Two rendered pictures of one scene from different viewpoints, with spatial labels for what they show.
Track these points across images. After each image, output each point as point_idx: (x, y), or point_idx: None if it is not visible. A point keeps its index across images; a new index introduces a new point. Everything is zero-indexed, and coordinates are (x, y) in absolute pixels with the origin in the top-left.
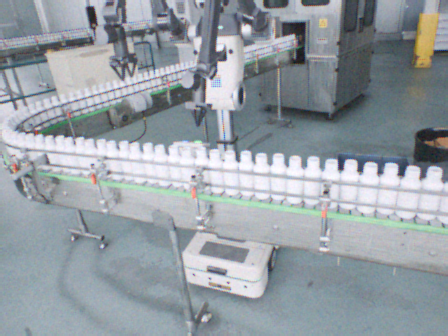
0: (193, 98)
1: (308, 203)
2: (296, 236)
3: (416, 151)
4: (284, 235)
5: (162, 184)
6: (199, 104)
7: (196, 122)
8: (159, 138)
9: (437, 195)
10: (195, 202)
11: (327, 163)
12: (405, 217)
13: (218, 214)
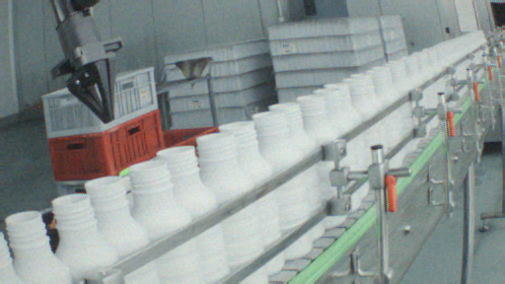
0: (85, 35)
1: (403, 157)
2: (416, 228)
3: (52, 251)
4: (410, 239)
5: (265, 280)
6: (107, 45)
7: (109, 105)
8: None
9: (439, 78)
10: (387, 229)
11: (396, 65)
12: (438, 123)
13: (365, 269)
